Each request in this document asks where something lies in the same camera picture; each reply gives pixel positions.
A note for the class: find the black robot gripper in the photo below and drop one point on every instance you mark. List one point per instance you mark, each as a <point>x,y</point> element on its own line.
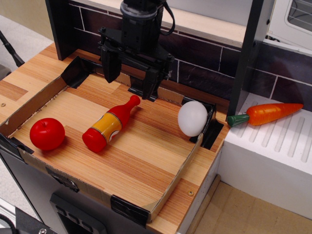
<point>136,44</point>

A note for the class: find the red yellow hot sauce bottle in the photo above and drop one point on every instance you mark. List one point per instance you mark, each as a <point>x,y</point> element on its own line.
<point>109,125</point>

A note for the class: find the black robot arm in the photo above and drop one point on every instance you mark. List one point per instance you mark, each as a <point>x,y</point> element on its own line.
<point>144,5</point>

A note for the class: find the cardboard fence with black tape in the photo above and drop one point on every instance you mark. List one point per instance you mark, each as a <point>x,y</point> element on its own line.
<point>146,171</point>

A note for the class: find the white toy egg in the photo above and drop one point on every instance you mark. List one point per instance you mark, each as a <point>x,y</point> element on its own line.
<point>192,118</point>

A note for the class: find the light wooden shelf board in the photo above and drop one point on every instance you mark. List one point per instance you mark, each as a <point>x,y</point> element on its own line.
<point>223,32</point>

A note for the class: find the red toy tomato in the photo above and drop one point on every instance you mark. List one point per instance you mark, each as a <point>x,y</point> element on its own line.
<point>47,134</point>

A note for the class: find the orange toy carrot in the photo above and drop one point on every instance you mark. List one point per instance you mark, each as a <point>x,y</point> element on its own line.
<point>264,113</point>

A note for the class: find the black control panel with buttons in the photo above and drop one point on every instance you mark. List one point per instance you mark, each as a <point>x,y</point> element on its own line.
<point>75,220</point>

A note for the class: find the black left shelf post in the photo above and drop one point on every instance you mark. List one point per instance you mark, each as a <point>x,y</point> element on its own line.
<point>62,20</point>

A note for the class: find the black shelf post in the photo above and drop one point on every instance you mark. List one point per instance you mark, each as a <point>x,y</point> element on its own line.
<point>62,20</point>
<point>245,54</point>

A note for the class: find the black right shelf post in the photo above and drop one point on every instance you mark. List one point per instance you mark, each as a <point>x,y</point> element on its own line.
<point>245,54</point>

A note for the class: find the white appliance with wire rack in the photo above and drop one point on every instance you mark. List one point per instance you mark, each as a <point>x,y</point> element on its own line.
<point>291,22</point>

